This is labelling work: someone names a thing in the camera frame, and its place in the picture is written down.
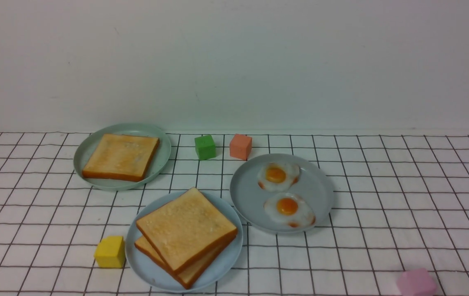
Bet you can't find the green plate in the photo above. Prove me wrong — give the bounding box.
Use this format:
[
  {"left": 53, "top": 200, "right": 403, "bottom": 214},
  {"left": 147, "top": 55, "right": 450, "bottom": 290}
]
[{"left": 73, "top": 123, "right": 172, "bottom": 191}]

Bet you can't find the grey plate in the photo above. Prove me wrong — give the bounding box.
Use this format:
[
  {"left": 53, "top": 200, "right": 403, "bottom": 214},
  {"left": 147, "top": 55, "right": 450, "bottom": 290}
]
[{"left": 229, "top": 153, "right": 335, "bottom": 234}]

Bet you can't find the white black-grid tablecloth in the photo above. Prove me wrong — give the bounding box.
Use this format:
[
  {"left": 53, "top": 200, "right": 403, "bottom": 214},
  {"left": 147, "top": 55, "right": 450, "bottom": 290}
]
[{"left": 0, "top": 132, "right": 469, "bottom": 296}]

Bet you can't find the pink cube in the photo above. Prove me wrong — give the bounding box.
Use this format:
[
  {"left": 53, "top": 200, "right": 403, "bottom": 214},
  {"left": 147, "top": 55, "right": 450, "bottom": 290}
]
[{"left": 396, "top": 268, "right": 437, "bottom": 296}]

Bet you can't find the green cube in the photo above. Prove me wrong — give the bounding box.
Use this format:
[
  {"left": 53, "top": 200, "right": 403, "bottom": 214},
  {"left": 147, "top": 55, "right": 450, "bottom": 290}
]
[{"left": 194, "top": 134, "right": 216, "bottom": 161}]

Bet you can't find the orange cube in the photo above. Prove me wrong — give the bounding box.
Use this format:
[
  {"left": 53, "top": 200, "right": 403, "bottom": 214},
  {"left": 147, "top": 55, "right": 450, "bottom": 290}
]
[{"left": 229, "top": 134, "right": 252, "bottom": 161}]

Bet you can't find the toast slice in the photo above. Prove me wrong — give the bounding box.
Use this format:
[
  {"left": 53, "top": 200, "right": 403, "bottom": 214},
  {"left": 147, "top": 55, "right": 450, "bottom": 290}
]
[
  {"left": 136, "top": 187, "right": 238, "bottom": 273},
  {"left": 81, "top": 134, "right": 160, "bottom": 182},
  {"left": 134, "top": 236, "right": 234, "bottom": 289}
]

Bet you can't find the front fried egg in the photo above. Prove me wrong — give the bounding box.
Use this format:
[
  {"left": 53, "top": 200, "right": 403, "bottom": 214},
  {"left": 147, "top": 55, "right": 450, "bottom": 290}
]
[{"left": 263, "top": 192, "right": 316, "bottom": 229}]

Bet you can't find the fried egg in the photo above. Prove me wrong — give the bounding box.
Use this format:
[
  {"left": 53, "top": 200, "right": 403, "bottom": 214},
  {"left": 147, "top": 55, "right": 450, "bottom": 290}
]
[
  {"left": 257, "top": 162, "right": 300, "bottom": 192},
  {"left": 263, "top": 192, "right": 316, "bottom": 229}
]

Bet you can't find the yellow cube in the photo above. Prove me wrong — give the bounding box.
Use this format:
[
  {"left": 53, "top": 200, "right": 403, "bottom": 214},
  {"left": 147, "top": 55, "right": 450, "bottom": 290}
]
[{"left": 94, "top": 236, "right": 126, "bottom": 268}]

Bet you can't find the light blue plate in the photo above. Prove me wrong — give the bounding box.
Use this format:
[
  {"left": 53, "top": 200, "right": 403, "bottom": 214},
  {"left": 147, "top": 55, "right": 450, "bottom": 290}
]
[{"left": 125, "top": 193, "right": 244, "bottom": 294}]

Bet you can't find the back fried egg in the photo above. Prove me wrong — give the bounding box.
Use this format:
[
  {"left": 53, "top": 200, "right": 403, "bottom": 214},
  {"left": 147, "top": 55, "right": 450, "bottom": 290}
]
[{"left": 257, "top": 162, "right": 300, "bottom": 192}]

